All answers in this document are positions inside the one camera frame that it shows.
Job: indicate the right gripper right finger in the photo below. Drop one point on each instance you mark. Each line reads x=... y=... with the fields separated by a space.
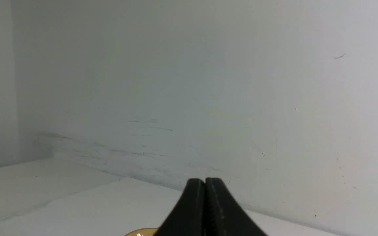
x=223 y=216

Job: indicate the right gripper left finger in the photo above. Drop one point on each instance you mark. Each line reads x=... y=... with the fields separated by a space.
x=186 y=218

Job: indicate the amber ribbed plastic plate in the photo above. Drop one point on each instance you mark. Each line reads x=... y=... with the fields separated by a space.
x=147 y=231

